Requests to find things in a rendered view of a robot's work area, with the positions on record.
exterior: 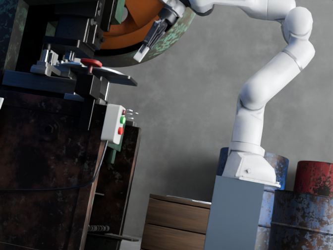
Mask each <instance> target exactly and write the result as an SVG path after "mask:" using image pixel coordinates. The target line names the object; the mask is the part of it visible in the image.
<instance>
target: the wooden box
mask: <svg viewBox="0 0 333 250"><path fill-rule="evenodd" d="M149 197H150V198H153V199H149V203H148V209H147V214H146V220H145V225H144V231H143V236H142V241H141V246H140V248H141V249H140V250H203V248H204V242H205V236H206V230H207V224H208V218H209V213H210V207H211V205H210V204H206V203H200V202H195V201H189V200H184V199H179V198H173V197H168V196H162V195H157V194H151V193H150V196H149Z"/></svg>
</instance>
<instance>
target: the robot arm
mask: <svg viewBox="0 0 333 250"><path fill-rule="evenodd" d="M157 1H159V2H160V3H161V4H162V5H163V6H164V8H162V9H161V10H160V12H159V13H158V17H159V19H158V20H157V21H156V20H155V21H154V22H153V25H152V26H151V28H150V30H149V32H148V33H147V35H146V37H145V38H144V40H143V42H142V44H143V45H142V46H141V48H140V49H139V50H138V52H137V53H136V55H135V56H134V57H133V58H134V59H135V60H137V61H138V62H140V61H141V60H142V58H143V57H144V55H145V54H146V53H147V51H148V50H149V49H150V50H151V49H152V47H153V46H154V45H155V44H156V43H157V41H158V40H159V39H160V38H161V37H162V36H163V35H164V34H165V32H164V31H165V30H166V28H167V25H168V24H169V25H173V24H174V23H175V21H176V20H177V17H183V15H182V14H183V13H184V11H185V10H186V8H187V7H190V8H191V9H192V10H193V11H194V12H195V13H196V14H197V15H199V16H207V15H209V14H211V13H212V11H213V10H214V7H215V4H221V5H229V6H236V7H238V8H240V9H242V10H243V11H244V12H245V13H246V14H247V15H248V16H249V17H251V18H255V19H261V20H270V21H277V22H279V23H280V24H282V26H281V27H280V28H281V31H282V34H283V37H284V40H285V41H286V42H287V44H288V45H287V46H286V47H285V48H284V49H283V50H282V51H281V52H279V53H278V54H277V55H276V56H275V57H274V58H273V59H272V60H270V61H269V62H268V63H267V64H266V65H265V66H264V67H263V68H261V69H260V70H259V71H258V72H256V73H255V74H254V75H253V76H252V77H251V78H249V79H248V80H247V81H246V82H245V83H244V84H243V86H242V87H241V89H240V91H239V94H238V99H237V105H236V113H235V121H234V127H233V133H232V139H231V142H230V144H229V149H228V158H227V161H226V165H225V168H224V171H223V174H222V176H223V177H228V178H234V179H240V180H245V181H251V182H257V183H262V184H265V187H270V188H280V185H279V182H276V175H275V171H274V168H273V167H272V166H271V165H270V164H269V163H268V162H267V161H266V160H265V159H264V158H263V156H264V152H265V150H264V149H263V148H262V147H261V146H260V143H261V136H262V130H263V120H264V109H265V105H266V103H267V102H268V101H269V100H270V99H271V98H272V97H273V96H274V95H276V94H277V93H278V92H279V91H280V90H281V89H282V88H284V87H285V86H286V85H287V84H288V83H289V82H290V81H291V80H292V79H293V78H294V77H295V76H296V75H297V74H298V73H299V72H300V71H301V70H302V69H303V68H304V67H306V66H307V64H308V63H309V62H310V60H311V59H312V58H313V56H314V54H315V50H314V47H313V45H312V44H311V43H310V42H309V41H308V39H309V36H310V34H311V30H312V23H313V19H312V16H311V13H310V12H309V11H308V10H307V9H306V8H304V7H296V4H295V0H157Z"/></svg>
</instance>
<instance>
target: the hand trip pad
mask: <svg viewBox="0 0 333 250"><path fill-rule="evenodd" d="M80 62H81V63H82V64H83V65H86V66H88V70H87V72H91V73H92V68H93V67H102V63H101V62H100V61H98V60H93V59H86V58H81V60H80Z"/></svg>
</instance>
